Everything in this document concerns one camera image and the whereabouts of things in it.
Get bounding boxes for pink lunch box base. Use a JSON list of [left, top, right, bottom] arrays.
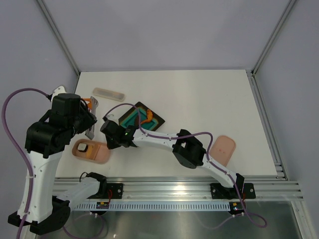
[[72, 139, 111, 164]]

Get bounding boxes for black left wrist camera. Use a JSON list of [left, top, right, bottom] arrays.
[[51, 93, 80, 117]]

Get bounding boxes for orange fried chicken piece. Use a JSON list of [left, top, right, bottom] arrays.
[[141, 109, 153, 124]]

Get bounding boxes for aluminium mounting rail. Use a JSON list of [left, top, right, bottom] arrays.
[[52, 175, 305, 201]]

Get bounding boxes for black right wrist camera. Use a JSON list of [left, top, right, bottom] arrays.
[[100, 120, 124, 139]]

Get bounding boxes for beige cutlery case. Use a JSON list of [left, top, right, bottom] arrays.
[[93, 88, 125, 102]]

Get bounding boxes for right aluminium frame post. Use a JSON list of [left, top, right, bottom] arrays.
[[251, 0, 299, 76]]

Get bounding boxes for aluminium frame post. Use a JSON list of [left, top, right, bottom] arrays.
[[251, 0, 299, 76], [34, 0, 81, 78]]

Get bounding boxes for pink lunch box lid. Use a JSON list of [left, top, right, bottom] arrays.
[[209, 135, 236, 167]]

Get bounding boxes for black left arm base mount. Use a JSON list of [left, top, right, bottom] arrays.
[[89, 183, 124, 200]]

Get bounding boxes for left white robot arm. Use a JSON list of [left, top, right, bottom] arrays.
[[8, 99, 108, 236]]

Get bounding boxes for white slotted cable duct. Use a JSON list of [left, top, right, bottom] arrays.
[[75, 201, 230, 212]]

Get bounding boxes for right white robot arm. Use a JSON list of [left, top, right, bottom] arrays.
[[100, 119, 245, 199]]

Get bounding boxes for orange fried shrimp piece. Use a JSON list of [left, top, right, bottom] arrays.
[[82, 98, 91, 105]]

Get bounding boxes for metal food tongs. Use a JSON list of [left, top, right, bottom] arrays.
[[85, 96, 99, 140]]

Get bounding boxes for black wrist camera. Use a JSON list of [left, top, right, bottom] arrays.
[[100, 120, 124, 139], [51, 93, 80, 117]]

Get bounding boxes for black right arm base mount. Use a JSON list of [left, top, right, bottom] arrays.
[[210, 183, 256, 200]]

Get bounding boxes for white rice ball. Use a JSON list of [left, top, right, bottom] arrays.
[[77, 143, 88, 152]]

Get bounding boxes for left aluminium frame post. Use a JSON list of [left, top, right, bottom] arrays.
[[34, 0, 81, 78]]

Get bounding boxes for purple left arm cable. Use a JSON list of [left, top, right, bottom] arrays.
[[1, 88, 110, 239]]

